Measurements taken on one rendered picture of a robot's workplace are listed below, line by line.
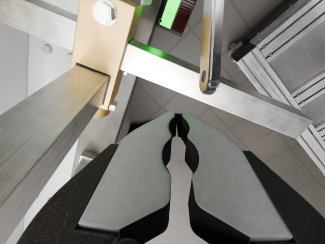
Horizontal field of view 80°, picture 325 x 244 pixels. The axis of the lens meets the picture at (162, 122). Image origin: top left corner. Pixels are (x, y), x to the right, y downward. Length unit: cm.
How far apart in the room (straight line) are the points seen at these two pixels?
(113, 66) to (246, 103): 16
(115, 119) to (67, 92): 25
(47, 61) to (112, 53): 32
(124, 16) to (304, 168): 164
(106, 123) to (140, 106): 77
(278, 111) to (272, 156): 128
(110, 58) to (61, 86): 6
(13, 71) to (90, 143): 21
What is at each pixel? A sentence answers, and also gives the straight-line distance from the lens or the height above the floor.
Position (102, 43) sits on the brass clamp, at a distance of 22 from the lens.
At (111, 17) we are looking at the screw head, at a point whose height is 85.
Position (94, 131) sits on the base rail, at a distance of 45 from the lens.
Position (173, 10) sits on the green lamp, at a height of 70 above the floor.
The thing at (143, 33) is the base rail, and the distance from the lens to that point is 35.
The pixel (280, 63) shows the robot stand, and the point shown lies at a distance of 97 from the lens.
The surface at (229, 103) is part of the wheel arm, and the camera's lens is 25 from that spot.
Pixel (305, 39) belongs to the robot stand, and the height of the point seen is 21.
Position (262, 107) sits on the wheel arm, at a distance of 26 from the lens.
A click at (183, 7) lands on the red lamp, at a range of 34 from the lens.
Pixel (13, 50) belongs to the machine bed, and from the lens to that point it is 49.
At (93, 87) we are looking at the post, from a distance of 19.
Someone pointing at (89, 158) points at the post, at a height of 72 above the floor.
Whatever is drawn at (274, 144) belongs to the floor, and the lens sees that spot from 148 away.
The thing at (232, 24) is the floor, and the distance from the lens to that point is 109.
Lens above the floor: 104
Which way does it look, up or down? 58 degrees down
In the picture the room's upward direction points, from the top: 175 degrees counter-clockwise
